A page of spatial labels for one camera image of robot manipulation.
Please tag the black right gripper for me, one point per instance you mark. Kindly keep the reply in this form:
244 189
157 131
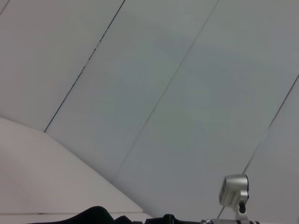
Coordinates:
168 219

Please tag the black shirt with FREE print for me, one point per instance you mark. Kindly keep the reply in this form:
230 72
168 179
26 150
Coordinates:
93 215

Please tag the silver angled connector plug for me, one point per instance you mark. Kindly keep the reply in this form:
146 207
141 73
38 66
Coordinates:
206 221

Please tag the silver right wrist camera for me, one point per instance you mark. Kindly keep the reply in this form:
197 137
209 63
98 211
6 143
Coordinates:
233 189

